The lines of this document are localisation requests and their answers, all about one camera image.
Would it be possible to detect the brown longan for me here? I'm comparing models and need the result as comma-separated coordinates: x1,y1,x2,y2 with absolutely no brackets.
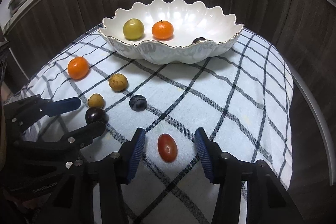
108,73,128,92
88,93,105,109

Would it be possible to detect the orange mandarin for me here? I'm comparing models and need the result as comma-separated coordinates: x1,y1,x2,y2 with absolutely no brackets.
151,20,174,40
67,56,89,80

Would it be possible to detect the red cherry tomato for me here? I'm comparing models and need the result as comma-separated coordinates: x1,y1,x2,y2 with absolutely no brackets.
157,134,178,162

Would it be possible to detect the small blueberry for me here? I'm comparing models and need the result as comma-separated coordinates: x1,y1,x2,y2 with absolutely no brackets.
129,95,147,111

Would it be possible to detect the green yellow round fruit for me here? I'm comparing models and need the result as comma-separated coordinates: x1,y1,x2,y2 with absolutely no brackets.
123,18,145,40

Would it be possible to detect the dark purple plum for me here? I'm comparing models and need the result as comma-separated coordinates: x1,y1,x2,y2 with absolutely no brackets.
192,37,205,44

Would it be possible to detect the checkered white blue cloth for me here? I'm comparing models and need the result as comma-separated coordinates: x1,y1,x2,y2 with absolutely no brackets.
19,30,293,223

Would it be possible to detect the white scalloped ceramic bowl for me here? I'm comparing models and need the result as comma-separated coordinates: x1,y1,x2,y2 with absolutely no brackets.
98,0,244,65

